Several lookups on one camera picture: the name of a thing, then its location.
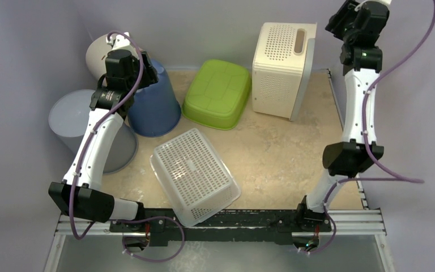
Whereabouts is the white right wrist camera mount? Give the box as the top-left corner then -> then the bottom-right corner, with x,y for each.
355,0 -> 392,11

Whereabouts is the grey plastic bucket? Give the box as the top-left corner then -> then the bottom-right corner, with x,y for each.
49,89 -> 139,174

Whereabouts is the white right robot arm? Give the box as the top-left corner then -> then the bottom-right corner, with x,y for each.
295,1 -> 390,231

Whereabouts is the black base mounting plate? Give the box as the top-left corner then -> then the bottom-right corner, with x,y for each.
110,207 -> 333,250

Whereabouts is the blue plastic bucket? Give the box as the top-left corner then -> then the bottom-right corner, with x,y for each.
128,59 -> 181,137

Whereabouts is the white perforated basket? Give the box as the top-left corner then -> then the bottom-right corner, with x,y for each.
150,128 -> 241,227

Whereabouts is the cream perforated basket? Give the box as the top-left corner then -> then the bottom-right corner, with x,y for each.
251,22 -> 317,122

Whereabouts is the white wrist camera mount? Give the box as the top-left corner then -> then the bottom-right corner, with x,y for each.
105,32 -> 134,51
355,0 -> 392,11

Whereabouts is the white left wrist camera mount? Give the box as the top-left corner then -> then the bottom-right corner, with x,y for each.
105,32 -> 134,51

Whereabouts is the round drawer box orange yellow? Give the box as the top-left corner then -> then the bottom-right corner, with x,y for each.
85,32 -> 147,79

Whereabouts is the green and white tray basket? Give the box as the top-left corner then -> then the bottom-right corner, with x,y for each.
182,59 -> 251,130

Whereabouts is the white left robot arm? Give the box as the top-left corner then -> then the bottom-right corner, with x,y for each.
48,49 -> 158,232

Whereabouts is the aluminium rail frame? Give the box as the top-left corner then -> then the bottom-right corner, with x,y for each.
42,69 -> 396,272

